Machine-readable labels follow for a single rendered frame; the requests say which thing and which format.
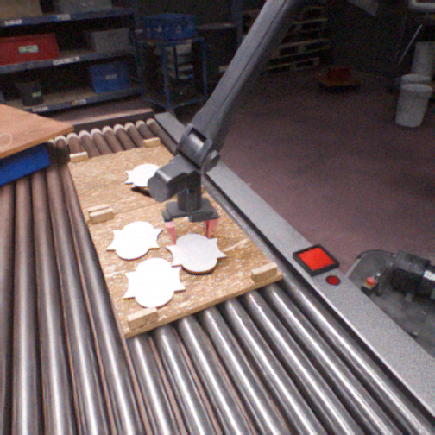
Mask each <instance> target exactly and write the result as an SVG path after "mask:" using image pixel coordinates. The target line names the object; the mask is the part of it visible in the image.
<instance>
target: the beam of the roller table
mask: <svg viewBox="0 0 435 435"><path fill-rule="evenodd" d="M154 116H155V121H156V122H157V123H158V125H159V126H160V127H161V129H162V130H163V131H164V132H165V133H166V134H167V135H168V136H169V137H170V139H171V140H172V141H173V142H174V143H175V144H176V145H178V141H179V139H180V136H181V135H182V133H183V132H184V130H185V129H186V128H185V127H184V126H183V125H182V124H181V123H180V122H179V121H178V120H177V119H176V118H175V117H173V116H172V115H171V114H170V113H169V112H164V113H160V114H154ZM204 176H205V177H206V178H207V179H208V180H209V181H210V182H211V183H212V184H213V185H214V186H215V188H216V189H217V190H218V191H219V192H220V193H221V194H222V195H223V196H224V198H225V199H226V200H227V201H228V202H229V203H230V204H231V205H232V206H233V208H234V209H235V210H236V211H237V212H238V213H239V214H240V215H241V216H242V217H243V219H244V220H245V221H246V222H247V223H248V224H249V225H250V226H251V228H252V229H253V230H254V231H255V232H256V233H257V234H258V235H259V236H260V238H261V239H262V240H263V241H264V242H265V243H266V244H267V245H268V246H269V248H271V250H273V251H274V252H275V254H277V255H278V257H279V258H280V259H281V260H282V261H283V262H284V263H285V264H286V265H287V267H288V268H289V269H290V270H291V271H292V272H293V273H294V274H295V275H296V277H297V278H298V279H299V280H300V281H301V282H302V283H303V284H304V285H305V286H306V288H307V289H308V290H309V291H310V292H311V293H312V294H313V295H314V297H315V298H316V299H317V300H318V301H319V302H320V303H321V304H322V305H323V306H324V308H325V309H326V310H327V311H328V312H329V313H330V314H331V315H332V317H333V318H334V319H335V320H336V321H337V322H338V323H339V324H340V325H341V326H342V327H343V328H344V329H345V330H346V331H347V332H348V333H349V334H350V336H351V337H352V338H353V339H354V340H355V341H356V342H357V343H358V344H359V345H360V347H361V348H362V349H363V350H364V351H365V352H366V353H367V354H368V355H369V357H370V358H371V359H372V360H373V361H374V362H375V363H376V364H377V365H378V367H379V368H380V369H381V370H382V371H383V372H384V373H385V374H386V375H387V377H388V378H389V379H390V380H391V381H392V382H393V383H394V384H395V385H396V387H397V388H398V389H399V390H400V391H401V392H402V393H403V394H404V395H405V396H406V397H407V398H408V399H409V400H410V401H411V402H412V403H413V404H414V406H415V407H416V408H417V409H418V410H419V411H420V412H421V413H422V414H423V416H424V417H425V418H426V419H427V420H428V421H429V422H430V423H431V424H432V426H433V427H434V428H435V359H434V358H433V357H432V356H430V355H429V354H428V353H427V352H426V351H425V350H424V349H423V348H422V347H421V346H420V345H419V344H417V343H416V342H415V341H414V340H413V339H412V338H411V337H410V336H409V335H408V334H407V333H405V332H404V331H403V330H402V329H401V328H400V327H399V326H398V325H397V324H396V323H395V322H394V321H393V320H392V319H391V318H390V317H389V316H388V315H387V314H386V313H385V312H384V311H383V310H381V309H380V308H379V307H378V306H377V305H376V304H375V303H374V302H373V301H372V300H371V299H369V298H368V297H367V296H366V295H365V294H364V293H363V292H362V291H361V290H360V289H359V288H358V287H356V286H355V285H354V284H353V283H352V282H351V281H350V280H349V279H348V278H347V277H346V276H344V275H343V274H342V273H341V272H340V271H339V270H338V269H337V268H336V269H333V270H331V271H329V272H326V273H323V274H320V275H317V276H314V277H312V278H311V277H310V276H309V275H308V273H307V272H306V271H305V270H304V269H303V268H302V267H301V266H300V265H299V264H298V263H297V262H296V261H295V260H294V259H293V252H295V251H298V250H301V249H305V248H308V247H311V246H312V245H311V244H310V243H309V242H308V241H307V240H306V239H305V238H304V237H303V236H302V235H301V234H300V233H299V232H298V231H297V230H295V229H294V228H293V227H292V226H291V225H290V224H289V223H288V222H287V221H286V220H285V219H283V218H282V217H281V216H280V215H279V214H278V213H277V212H276V211H275V210H274V209H273V208H272V207H270V206H269V205H268V204H267V203H266V202H265V201H264V200H263V199H262V198H261V197H260V196H258V195H257V194H256V193H255V192H254V191H253V190H252V189H251V188H250V187H249V186H248V185H246V184H245V183H244V182H243V181H242V180H241V179H240V178H239V177H238V176H237V175H236V174H235V173H233V172H232V171H231V170H230V169H229V168H228V167H227V166H226V165H225V164H224V163H223V162H222V161H220V160H218V163H217V165H216V166H215V167H214V168H213V169H212V170H211V171H210V172H208V173H205V174H204ZM329 275H335V276H336V277H338V278H339V279H340V280H341V283H340V284H339V285H337V286H332V285H330V284H328V283H327V282H326V280H325V278H326V277H327V276H329Z"/></svg>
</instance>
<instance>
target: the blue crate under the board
mask: <svg viewBox="0 0 435 435"><path fill-rule="evenodd" d="M50 164H51V163H50V160H49V157H48V154H47V150H46V147H45V142H43V143H40V144H37V145H35V146H33V147H31V148H26V149H24V150H22V151H19V152H17V153H14V154H11V155H8V156H5V157H3V158H1V159H0V186H2V185H4V184H7V183H9V182H11V181H13V180H16V179H19V178H21V177H22V176H25V175H27V174H29V173H32V172H34V171H37V170H39V169H41V168H44V167H46V166H49V165H50Z"/></svg>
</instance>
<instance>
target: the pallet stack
mask: <svg viewBox="0 0 435 435"><path fill-rule="evenodd" d="M313 10H318V16H315V17H311V16H312V11H313ZM261 11H262V9H256V10H248V11H243V35H247V34H248V32H249V31H250V29H251V28H252V26H253V24H254V22H255V20H256V18H257V17H258V16H259V14H260V12H261ZM327 11H328V7H316V6H314V7H312V6H306V7H305V8H304V9H303V10H302V11H301V12H300V13H299V15H298V16H297V18H296V19H295V20H294V22H293V24H292V25H291V27H290V28H289V30H288V31H287V33H286V34H285V36H284V38H283V39H282V41H281V43H280V45H279V46H278V47H277V48H276V50H275V52H274V54H273V55H272V57H271V58H270V60H269V62H268V63H267V65H266V66H265V68H264V69H263V71H262V73H261V75H260V77H262V78H265V77H270V76H274V75H279V74H284V73H291V72H295V71H299V70H304V69H308V68H312V67H315V66H318V65H319V60H318V59H320V57H319V51H320V50H326V49H330V46H331V39H326V38H323V34H324V30H323V29H324V28H327V24H326V22H327V20H328V18H325V17H327ZM249 16H251V19H248V18H249ZM313 22H317V27H316V28H314V27H313ZM300 23H301V25H300ZM248 27H249V29H248ZM310 32H313V36H310V35H309V34H310ZM318 42H320V45H319V46H317V45H312V44H313V43H318ZM306 53H310V54H309V55H306ZM309 60H311V62H310V66H303V67H299V68H296V66H297V65H299V64H304V63H306V61H309ZM282 67H285V68H286V71H282V72H274V73H271V71H270V70H274V69H278V68H282Z"/></svg>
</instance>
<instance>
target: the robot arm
mask: <svg viewBox="0 0 435 435"><path fill-rule="evenodd" d="M311 1H312V0H267V2H266V3H265V5H264V7H263V8H262V11H261V12H260V14H259V16H258V17H257V18H256V20H255V22H254V24H253V26H252V28H251V29H250V31H249V32H248V34H247V36H246V37H245V39H244V41H243V43H242V45H241V46H240V47H239V49H238V51H237V53H236V55H235V57H234V58H233V60H232V62H231V63H230V65H229V67H228V68H227V70H226V72H225V73H224V76H223V77H222V78H221V80H220V82H219V83H218V85H217V87H216V89H215V91H214V92H213V93H212V95H211V97H210V98H209V100H208V101H207V102H206V104H205V105H204V106H203V108H202V109H201V110H200V111H199V112H197V114H196V115H195V117H194V118H193V120H192V122H191V123H189V124H187V126H186V129H185V130H184V132H183V133H182V135H181V136H180V139H179V141H178V145H177V148H176V150H175V153H176V154H177V156H175V157H173V158H171V159H170V161H169V163H168V164H166V165H165V166H163V167H160V168H158V169H157V170H156V171H155V173H154V176H152V177H150V178H149V179H148V182H147V188H148V192H149V194H150V196H151V197H152V198H153V199H154V200H155V201H157V202H159V203H163V202H165V201H167V200H168V199H170V198H172V197H174V196H176V195H177V201H174V202H167V203H166V208H167V209H166V210H164V211H161V215H162V218H163V221H164V224H165V226H166V229H167V231H168V232H169V234H170V235H171V237H172V239H173V243H174V245H176V232H175V225H174V222H173V220H174V219H175V218H186V217H188V220H189V222H190V223H196V222H202V221H205V234H206V238H207V239H208V240H209V239H210V236H211V233H212V232H213V230H214V229H215V227H216V226H217V224H218V222H219V215H218V212H217V211H216V209H215V208H214V207H213V206H212V204H211V201H210V200H209V199H208V198H207V197H204V198H202V186H201V175H203V174H205V173H208V172H210V171H211V170H212V169H213V168H214V167H215V166H216V165H217V163H218V160H219V158H220V154H218V153H219V152H220V150H221V149H222V147H223V145H224V142H223V140H224V138H225V137H226V136H227V135H228V133H229V131H230V126H231V123H232V121H233V119H234V117H235V115H236V113H237V111H238V109H239V108H240V106H241V105H242V103H243V101H244V99H245V98H246V97H247V95H248V94H249V92H250V90H251V88H252V87H253V85H254V84H255V82H256V81H257V79H258V78H259V76H260V75H261V73H262V71H263V69H264V68H265V66H266V65H267V63H268V62H269V60H270V58H271V57H272V55H273V54H274V52H275V50H276V48H277V47H278V46H279V45H280V43H281V41H282V39H283V38H284V36H285V34H286V33H287V31H288V30H289V28H290V27H291V25H292V24H293V22H294V20H295V19H296V18H297V16H298V15H299V13H300V12H301V11H302V10H303V9H304V8H305V7H306V6H307V4H309V3H310V2H311ZM346 1H348V2H350V3H353V4H355V6H358V7H360V8H362V9H364V10H366V12H368V13H369V14H371V15H373V16H378V15H380V14H381V13H382V11H383V10H385V9H386V7H387V6H388V5H401V4H403V3H404V0H346ZM398 1H399V2H398Z"/></svg>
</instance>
